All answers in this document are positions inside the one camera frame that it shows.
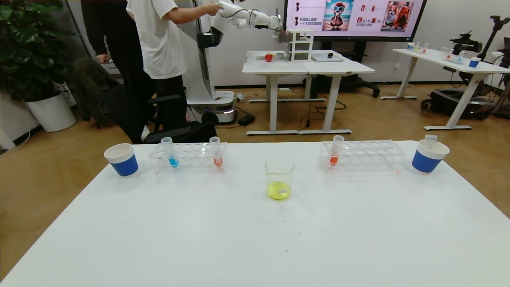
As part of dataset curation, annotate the test tube with blue pigment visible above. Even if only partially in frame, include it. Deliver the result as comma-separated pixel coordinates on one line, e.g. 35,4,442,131
161,137,180,168

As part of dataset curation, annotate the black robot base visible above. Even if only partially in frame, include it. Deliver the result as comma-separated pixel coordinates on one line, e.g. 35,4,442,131
422,88,490,120

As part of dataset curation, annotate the test tube with red pigment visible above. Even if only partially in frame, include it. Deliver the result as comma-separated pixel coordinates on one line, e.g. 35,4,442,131
329,135,345,166
210,136,224,168

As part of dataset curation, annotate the glass beaker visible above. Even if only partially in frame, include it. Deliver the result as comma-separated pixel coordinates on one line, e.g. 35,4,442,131
265,156,295,201

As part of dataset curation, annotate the clear acrylic tube rack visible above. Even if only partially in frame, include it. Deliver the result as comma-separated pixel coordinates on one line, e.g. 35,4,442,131
149,142,228,175
320,140,405,173

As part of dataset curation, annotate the white mobile robot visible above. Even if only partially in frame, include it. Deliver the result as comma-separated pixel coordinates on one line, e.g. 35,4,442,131
175,0,284,125

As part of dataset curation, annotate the white small drawer unit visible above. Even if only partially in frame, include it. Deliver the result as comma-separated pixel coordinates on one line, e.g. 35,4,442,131
285,28,314,62

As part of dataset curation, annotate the black display stand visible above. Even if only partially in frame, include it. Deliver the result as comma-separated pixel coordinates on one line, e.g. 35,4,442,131
303,40,381,98

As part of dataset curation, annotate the blue white paper cup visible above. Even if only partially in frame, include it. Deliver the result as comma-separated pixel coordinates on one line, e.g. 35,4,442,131
412,140,450,174
104,143,139,177

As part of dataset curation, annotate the black office chair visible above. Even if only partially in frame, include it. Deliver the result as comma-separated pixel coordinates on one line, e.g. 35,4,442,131
99,85,218,144

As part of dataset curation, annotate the person in white shirt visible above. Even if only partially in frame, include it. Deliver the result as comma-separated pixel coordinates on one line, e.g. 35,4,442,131
127,0,224,132

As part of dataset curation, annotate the dark green jacket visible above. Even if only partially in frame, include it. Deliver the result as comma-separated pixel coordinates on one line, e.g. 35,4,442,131
72,58,120,128

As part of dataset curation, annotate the person in black clothes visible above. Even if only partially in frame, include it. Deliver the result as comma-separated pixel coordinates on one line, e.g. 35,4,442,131
82,0,154,136

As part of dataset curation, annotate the long white desk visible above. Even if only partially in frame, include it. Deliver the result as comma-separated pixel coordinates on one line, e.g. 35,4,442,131
381,48,510,131

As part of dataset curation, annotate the white plant pot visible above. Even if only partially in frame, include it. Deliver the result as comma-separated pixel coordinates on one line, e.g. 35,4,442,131
25,90,77,132

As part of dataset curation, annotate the large green potted plant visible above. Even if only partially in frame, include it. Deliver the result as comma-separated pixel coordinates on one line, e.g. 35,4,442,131
0,0,74,100

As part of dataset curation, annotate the black tripod stand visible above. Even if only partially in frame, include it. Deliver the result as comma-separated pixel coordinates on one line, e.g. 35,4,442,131
478,15,510,60

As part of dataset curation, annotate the large wall display screen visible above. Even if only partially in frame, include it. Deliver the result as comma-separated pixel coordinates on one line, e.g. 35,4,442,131
284,0,428,41

